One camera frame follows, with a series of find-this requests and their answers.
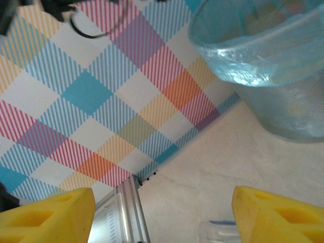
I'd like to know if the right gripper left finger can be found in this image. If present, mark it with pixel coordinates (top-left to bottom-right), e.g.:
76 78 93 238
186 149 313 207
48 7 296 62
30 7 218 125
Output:
0 187 96 243

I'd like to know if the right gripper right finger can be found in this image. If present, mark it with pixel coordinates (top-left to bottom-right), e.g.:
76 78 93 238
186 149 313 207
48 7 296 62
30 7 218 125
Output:
232 186 324 243

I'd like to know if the clear bottle blue label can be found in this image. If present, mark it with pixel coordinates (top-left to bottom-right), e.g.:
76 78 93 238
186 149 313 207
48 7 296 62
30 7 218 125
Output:
198 219 240 243

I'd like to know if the metal mesh bin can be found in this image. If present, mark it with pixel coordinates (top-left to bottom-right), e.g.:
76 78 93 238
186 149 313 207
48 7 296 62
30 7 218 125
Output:
234 72 324 144

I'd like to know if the teal plastic bin liner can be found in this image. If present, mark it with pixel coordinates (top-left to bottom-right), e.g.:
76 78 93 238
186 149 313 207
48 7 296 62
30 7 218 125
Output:
187 0 324 88

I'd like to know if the aluminium floor rail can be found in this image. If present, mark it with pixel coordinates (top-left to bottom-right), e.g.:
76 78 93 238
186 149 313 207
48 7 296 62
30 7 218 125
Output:
91 176 152 243

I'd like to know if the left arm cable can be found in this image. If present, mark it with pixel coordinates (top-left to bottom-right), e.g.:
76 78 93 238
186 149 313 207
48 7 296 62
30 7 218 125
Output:
68 0 132 39

